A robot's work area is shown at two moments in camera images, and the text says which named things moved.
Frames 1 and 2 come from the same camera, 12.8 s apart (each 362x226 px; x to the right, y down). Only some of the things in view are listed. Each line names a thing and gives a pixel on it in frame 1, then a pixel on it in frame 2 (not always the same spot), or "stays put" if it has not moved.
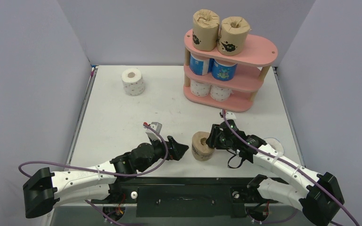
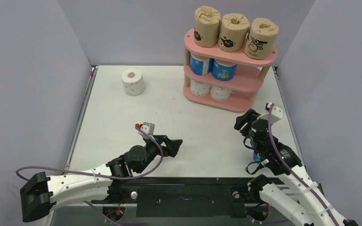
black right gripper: [217, 137] to [247, 120]
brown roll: [201, 151] to [260, 42]
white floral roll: [220, 93] stays put
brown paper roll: [234, 35] stays put
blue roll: [200, 67] stays put
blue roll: [221, 72] stays put
